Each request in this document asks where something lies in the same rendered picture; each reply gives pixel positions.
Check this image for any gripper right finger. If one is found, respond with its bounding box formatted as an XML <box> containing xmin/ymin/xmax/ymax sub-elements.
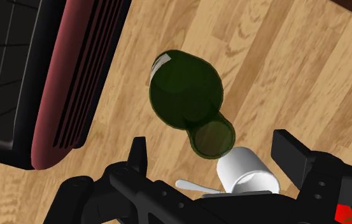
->
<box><xmin>270</xmin><ymin>129</ymin><xmax>352</xmax><ymax>224</ymax></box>

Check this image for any black and maroon toaster oven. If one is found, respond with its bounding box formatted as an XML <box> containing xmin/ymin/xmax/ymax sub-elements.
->
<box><xmin>0</xmin><ymin>0</ymin><xmax>132</xmax><ymax>171</ymax></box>

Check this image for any white spoon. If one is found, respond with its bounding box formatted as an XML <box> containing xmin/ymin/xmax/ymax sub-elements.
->
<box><xmin>175</xmin><ymin>179</ymin><xmax>223</xmax><ymax>195</ymax></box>

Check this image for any red rounded object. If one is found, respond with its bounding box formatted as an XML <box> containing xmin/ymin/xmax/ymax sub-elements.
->
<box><xmin>334</xmin><ymin>204</ymin><xmax>352</xmax><ymax>224</ymax></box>

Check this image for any white cup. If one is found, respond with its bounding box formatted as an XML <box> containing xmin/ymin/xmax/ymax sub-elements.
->
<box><xmin>216</xmin><ymin>146</ymin><xmax>281</xmax><ymax>195</ymax></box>

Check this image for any dark green glass bottle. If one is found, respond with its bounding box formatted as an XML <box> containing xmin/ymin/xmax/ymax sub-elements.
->
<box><xmin>148</xmin><ymin>49</ymin><xmax>236</xmax><ymax>160</ymax></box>

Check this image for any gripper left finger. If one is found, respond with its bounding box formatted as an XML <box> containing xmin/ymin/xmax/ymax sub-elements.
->
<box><xmin>43</xmin><ymin>136</ymin><xmax>223</xmax><ymax>224</ymax></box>

